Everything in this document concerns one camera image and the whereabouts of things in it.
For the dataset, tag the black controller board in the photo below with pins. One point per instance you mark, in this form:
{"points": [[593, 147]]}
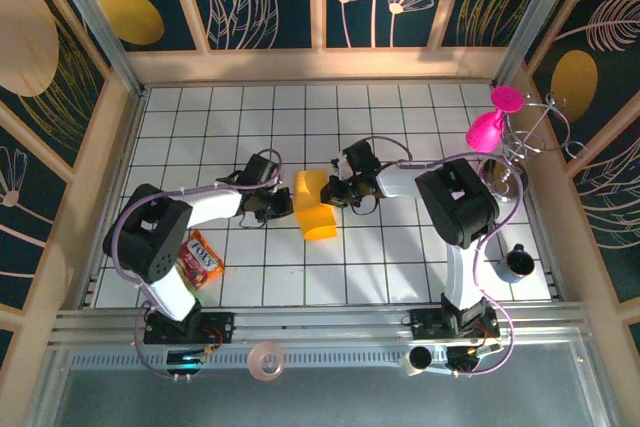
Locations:
{"points": [[470, 359], [185, 361]]}

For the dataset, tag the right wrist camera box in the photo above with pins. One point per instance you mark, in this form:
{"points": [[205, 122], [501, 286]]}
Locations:
{"points": [[339, 165]]}

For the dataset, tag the aluminium frame post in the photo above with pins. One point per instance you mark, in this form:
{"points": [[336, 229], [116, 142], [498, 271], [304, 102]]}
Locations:
{"points": [[537, 12], [92, 12]]}

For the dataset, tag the yellow square paper sheet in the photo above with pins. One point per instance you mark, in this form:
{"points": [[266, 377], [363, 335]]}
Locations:
{"points": [[315, 217]]}

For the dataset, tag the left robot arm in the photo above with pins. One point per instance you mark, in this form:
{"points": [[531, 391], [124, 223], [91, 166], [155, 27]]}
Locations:
{"points": [[150, 237]]}

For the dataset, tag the aluminium side rail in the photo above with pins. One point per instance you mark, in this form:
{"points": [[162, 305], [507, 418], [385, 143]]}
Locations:
{"points": [[114, 172]]}

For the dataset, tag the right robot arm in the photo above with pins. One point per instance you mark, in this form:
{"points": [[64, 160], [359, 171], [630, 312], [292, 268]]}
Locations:
{"points": [[455, 202]]}

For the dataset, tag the black mug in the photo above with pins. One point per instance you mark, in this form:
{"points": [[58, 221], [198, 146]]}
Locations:
{"points": [[520, 264]]}

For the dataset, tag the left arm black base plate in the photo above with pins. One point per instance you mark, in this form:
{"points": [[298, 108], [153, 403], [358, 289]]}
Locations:
{"points": [[220, 327]]}

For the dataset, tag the grey metal shelf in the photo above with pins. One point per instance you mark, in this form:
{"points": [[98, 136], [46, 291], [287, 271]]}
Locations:
{"points": [[325, 397]]}

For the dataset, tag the white cup on rail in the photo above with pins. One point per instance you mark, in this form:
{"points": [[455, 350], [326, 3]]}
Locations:
{"points": [[419, 359]]}

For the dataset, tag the pink plastic goblet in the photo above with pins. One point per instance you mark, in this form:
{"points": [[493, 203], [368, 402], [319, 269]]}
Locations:
{"points": [[482, 134]]}

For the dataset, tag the red orange snack bag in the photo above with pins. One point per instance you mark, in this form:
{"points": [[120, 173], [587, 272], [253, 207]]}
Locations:
{"points": [[200, 262]]}

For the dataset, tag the pink tape roll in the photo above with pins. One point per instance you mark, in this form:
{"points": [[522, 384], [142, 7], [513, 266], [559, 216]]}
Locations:
{"points": [[267, 361]]}

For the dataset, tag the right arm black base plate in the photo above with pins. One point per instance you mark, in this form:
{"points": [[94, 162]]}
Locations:
{"points": [[425, 324]]}

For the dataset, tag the aluminium front rail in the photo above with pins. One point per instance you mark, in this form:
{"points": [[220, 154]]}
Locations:
{"points": [[325, 319]]}

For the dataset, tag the perforated metal strip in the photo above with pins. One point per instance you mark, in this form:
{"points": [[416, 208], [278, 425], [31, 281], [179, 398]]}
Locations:
{"points": [[340, 359]]}

